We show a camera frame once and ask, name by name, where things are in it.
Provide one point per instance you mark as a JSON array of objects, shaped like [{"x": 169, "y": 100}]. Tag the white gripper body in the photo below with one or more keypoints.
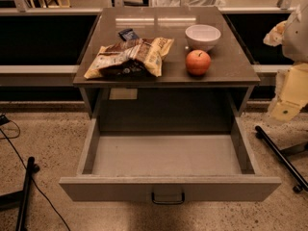
[{"x": 296, "y": 40}]

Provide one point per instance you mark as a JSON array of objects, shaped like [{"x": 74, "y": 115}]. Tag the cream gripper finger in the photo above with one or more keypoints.
[{"x": 282, "y": 111}]

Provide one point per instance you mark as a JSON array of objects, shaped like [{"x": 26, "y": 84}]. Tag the red apple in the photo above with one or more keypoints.
[{"x": 198, "y": 62}]

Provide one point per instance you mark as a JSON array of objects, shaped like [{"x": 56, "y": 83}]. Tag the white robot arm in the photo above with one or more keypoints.
[{"x": 292, "y": 35}]

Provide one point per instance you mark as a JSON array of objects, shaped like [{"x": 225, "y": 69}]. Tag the grey cabinet with top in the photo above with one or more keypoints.
[{"x": 133, "y": 76}]

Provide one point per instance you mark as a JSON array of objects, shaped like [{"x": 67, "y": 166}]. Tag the open grey top drawer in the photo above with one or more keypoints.
[{"x": 206, "y": 167}]

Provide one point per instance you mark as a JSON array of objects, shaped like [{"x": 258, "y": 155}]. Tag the black stand leg right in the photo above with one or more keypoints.
[{"x": 283, "y": 155}]

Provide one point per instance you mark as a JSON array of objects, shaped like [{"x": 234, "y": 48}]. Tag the black stand leg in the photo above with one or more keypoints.
[
  {"x": 20, "y": 199},
  {"x": 283, "y": 155}
]

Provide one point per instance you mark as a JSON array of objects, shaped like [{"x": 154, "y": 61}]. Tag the white ceramic bowl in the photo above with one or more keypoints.
[{"x": 202, "y": 37}]

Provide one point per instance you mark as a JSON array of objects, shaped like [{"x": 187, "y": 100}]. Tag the yellow brown chip bag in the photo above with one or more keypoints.
[{"x": 132, "y": 57}]

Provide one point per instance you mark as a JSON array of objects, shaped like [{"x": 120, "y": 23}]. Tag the white label sticker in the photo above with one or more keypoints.
[{"x": 123, "y": 94}]

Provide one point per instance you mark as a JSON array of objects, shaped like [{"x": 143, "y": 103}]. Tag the small blue snack packet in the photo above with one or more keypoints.
[{"x": 128, "y": 34}]

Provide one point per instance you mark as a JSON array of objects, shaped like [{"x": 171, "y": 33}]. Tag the black stand leg left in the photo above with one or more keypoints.
[{"x": 20, "y": 199}]

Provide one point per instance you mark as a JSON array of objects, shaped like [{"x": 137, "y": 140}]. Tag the black drawer handle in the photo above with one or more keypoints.
[{"x": 175, "y": 199}]

